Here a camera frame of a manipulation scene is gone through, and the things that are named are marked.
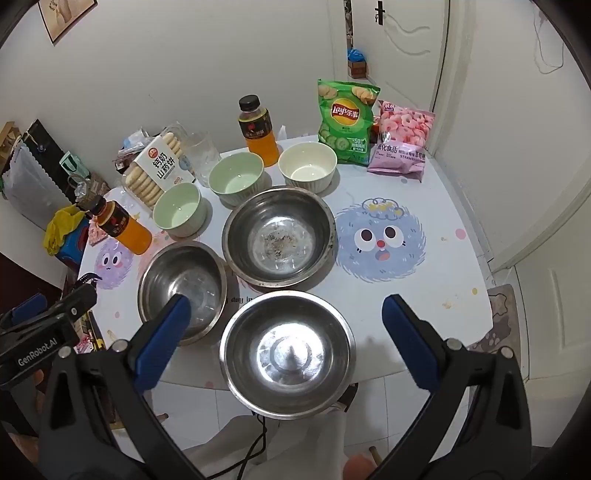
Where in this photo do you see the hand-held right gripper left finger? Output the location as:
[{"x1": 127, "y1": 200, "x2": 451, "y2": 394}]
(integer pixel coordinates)
[{"x1": 39, "y1": 293, "x2": 206, "y2": 480}]

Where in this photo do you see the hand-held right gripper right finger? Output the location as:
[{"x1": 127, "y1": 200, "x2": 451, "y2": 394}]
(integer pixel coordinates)
[{"x1": 381, "y1": 294, "x2": 534, "y2": 480}]

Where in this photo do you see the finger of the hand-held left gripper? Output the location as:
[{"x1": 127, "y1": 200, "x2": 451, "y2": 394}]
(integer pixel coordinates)
[
  {"x1": 0, "y1": 272, "x2": 100, "y2": 340},
  {"x1": 9, "y1": 295, "x2": 49, "y2": 326}
]

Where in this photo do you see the stainless steel bowl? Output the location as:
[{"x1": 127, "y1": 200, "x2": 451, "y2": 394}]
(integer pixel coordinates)
[
  {"x1": 219, "y1": 290, "x2": 357, "y2": 420},
  {"x1": 137, "y1": 242, "x2": 228, "y2": 346},
  {"x1": 222, "y1": 186, "x2": 338, "y2": 289}
]

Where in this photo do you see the light green ceramic bowl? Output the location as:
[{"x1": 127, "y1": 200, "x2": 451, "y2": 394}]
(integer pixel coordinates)
[
  {"x1": 152, "y1": 182, "x2": 207, "y2": 238},
  {"x1": 208, "y1": 152, "x2": 265, "y2": 207}
]

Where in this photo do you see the cream ribbed ceramic bowl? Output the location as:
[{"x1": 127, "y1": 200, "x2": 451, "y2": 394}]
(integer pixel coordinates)
[{"x1": 278, "y1": 141, "x2": 338, "y2": 195}]

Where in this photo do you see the dark wooden cabinet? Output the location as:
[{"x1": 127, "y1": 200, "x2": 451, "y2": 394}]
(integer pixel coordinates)
[{"x1": 0, "y1": 251, "x2": 70, "y2": 324}]

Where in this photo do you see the yellow cloth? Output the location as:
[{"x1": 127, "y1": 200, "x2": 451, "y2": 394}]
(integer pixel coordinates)
[{"x1": 44, "y1": 205, "x2": 93, "y2": 254}]

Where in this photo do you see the orange juice bottle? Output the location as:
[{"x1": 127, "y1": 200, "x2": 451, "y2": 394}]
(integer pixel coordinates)
[
  {"x1": 238, "y1": 95, "x2": 281, "y2": 168},
  {"x1": 76, "y1": 196, "x2": 153, "y2": 256}
]

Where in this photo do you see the cartoon cat floor mat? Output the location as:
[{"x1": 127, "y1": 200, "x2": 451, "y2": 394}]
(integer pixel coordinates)
[{"x1": 466, "y1": 284, "x2": 529, "y2": 356}]

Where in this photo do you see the white scalloped paper bag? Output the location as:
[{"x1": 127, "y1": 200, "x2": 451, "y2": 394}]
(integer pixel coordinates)
[{"x1": 2, "y1": 138, "x2": 77, "y2": 229}]

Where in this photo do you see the clear biscuit pack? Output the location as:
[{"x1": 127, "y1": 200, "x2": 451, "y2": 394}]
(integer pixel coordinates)
[{"x1": 121, "y1": 131, "x2": 197, "y2": 208}]

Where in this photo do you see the clear plastic wrapped packet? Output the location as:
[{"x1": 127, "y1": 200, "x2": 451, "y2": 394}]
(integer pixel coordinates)
[{"x1": 113, "y1": 129, "x2": 155, "y2": 171}]

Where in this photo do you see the black paper bag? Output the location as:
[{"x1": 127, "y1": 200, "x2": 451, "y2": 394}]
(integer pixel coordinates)
[{"x1": 21, "y1": 119, "x2": 63, "y2": 162}]

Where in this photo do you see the tan wooden object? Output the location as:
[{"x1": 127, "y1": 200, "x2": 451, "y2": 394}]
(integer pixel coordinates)
[{"x1": 0, "y1": 121, "x2": 21, "y2": 174}]

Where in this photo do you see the clear glass cup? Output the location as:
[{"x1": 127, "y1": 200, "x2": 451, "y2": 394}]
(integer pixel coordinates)
[{"x1": 184, "y1": 130, "x2": 222, "y2": 188}]

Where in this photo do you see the pink snack bag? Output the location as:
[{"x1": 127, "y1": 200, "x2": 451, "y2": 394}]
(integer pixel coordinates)
[{"x1": 367, "y1": 99, "x2": 436, "y2": 183}]

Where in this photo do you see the green potato chip bag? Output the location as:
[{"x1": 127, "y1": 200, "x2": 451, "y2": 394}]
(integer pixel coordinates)
[{"x1": 317, "y1": 78, "x2": 381, "y2": 166}]

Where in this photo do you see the white door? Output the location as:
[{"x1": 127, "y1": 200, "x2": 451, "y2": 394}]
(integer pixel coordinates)
[{"x1": 344, "y1": 0, "x2": 451, "y2": 116}]

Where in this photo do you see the black cable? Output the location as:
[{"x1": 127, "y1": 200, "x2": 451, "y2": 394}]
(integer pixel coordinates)
[{"x1": 203, "y1": 413, "x2": 269, "y2": 480}]

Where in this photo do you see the wall poster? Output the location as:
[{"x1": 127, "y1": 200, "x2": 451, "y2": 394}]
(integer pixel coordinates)
[{"x1": 37, "y1": 0, "x2": 86, "y2": 44}]

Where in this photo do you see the thin wall cable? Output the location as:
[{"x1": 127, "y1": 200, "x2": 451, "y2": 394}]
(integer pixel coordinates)
[{"x1": 531, "y1": 4, "x2": 566, "y2": 75}]

